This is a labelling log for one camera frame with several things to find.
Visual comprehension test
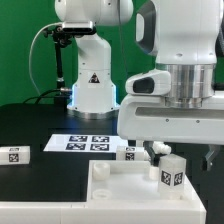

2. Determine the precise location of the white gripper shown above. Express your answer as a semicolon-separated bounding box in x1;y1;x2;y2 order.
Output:
117;93;224;171

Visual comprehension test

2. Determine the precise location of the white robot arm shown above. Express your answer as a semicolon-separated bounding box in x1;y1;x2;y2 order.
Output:
54;0;224;150

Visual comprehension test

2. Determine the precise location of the white paper marker sheet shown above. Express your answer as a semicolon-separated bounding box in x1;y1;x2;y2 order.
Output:
44;134;128;153

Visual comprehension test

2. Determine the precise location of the white L-shaped fixture wall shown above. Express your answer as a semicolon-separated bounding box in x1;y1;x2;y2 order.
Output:
0;177;206;224

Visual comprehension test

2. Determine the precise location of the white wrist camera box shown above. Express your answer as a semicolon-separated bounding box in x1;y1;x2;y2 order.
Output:
125;69;171;96

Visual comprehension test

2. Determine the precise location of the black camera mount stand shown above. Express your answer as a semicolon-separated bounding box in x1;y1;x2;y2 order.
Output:
43;25;72;107

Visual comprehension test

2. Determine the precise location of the grey cable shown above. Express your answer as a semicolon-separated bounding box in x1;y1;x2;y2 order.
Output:
28;22;64;98

